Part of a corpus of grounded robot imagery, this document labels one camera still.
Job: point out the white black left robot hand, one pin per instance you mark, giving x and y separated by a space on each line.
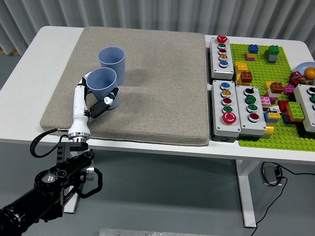
79 105

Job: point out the blue ribbed cup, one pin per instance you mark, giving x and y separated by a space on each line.
114 65
101 79

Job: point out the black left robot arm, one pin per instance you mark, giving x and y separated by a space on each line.
27 201

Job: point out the grey-brown cushion mat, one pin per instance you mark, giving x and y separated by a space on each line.
160 98

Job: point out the white table leg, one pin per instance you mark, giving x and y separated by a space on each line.
247 196
71 209

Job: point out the grey five-button control box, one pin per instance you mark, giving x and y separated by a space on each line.
216 70

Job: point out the grey box large red button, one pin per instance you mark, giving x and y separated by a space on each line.
219 130

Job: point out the brown toy block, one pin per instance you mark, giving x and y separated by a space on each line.
246 77

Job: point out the blue yellow pink block stack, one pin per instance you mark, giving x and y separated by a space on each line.
253 48

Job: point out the green studded baseplate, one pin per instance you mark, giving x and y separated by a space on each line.
261 71

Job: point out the light pink toy block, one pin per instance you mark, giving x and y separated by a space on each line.
265 100

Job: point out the yellow cylinder block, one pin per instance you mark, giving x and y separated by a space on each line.
268 130

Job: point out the orange white yellow block stack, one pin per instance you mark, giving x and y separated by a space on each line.
276 87

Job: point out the green grey block stack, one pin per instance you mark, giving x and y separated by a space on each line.
272 57

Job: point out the grey power adapter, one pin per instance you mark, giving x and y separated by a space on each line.
269 174

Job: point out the red toy block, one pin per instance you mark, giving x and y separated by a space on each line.
283 106

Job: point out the blue orange block stack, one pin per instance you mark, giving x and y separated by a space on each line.
286 119

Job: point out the magenta toy block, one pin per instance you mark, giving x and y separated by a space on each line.
288 90

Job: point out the lime green toy block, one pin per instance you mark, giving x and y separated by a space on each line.
295 111

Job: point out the red toy flower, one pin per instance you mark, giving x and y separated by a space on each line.
295 78

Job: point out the grey button box dark base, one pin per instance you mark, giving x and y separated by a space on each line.
304 108

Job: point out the light blue plate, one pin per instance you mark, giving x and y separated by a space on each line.
301 67

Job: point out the brown toy food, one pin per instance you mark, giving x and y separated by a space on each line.
307 79

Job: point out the orange toy fruit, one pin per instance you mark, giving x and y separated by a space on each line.
310 72

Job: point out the grey box black selector switch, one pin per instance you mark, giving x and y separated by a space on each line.
246 127

